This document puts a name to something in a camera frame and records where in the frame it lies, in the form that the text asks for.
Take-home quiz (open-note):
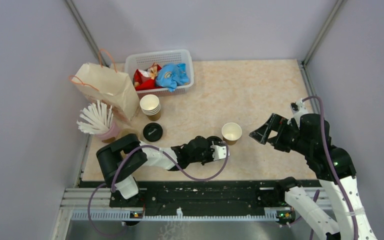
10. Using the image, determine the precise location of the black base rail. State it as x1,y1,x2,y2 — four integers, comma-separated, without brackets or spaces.
109,180,292,217

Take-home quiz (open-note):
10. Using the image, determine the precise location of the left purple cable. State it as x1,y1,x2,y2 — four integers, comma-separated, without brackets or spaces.
87,141,230,239

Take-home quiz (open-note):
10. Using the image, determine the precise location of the red cloth toy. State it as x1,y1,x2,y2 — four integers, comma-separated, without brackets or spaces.
133,62,162,91

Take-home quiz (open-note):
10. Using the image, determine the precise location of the stack of paper cups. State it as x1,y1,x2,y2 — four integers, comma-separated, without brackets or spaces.
139,94,161,122

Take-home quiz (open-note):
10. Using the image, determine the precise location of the blue cloth toy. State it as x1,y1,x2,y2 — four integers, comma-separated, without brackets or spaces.
155,63,190,93

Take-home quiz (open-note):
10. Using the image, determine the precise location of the white wrapped straws bundle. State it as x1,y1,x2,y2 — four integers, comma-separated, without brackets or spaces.
76,100,114,135

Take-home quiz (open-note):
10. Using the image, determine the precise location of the black cup lid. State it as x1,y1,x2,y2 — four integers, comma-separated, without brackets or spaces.
206,135,223,145

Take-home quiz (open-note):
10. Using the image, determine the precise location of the brown paper coffee cup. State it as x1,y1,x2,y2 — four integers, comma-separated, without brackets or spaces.
221,122,243,145

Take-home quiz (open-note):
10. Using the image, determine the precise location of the pink straw holder cup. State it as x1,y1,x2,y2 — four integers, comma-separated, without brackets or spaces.
95,121,121,144

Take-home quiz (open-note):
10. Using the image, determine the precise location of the black lid stack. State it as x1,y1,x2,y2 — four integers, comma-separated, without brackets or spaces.
142,122,164,142

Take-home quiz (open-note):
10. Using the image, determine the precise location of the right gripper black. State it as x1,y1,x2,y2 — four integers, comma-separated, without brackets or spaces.
249,112,311,155

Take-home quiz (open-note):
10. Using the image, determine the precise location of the brown pulp cup carrier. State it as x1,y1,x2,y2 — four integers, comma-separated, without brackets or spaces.
116,128,141,140

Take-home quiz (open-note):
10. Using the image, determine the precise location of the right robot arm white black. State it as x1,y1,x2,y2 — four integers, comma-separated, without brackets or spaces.
249,98,376,240

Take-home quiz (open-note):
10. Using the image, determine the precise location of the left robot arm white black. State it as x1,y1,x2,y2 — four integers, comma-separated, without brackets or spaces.
96,133,230,207

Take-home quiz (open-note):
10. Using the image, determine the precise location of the beige paper bag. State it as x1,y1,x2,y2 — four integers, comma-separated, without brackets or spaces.
68,56,140,125

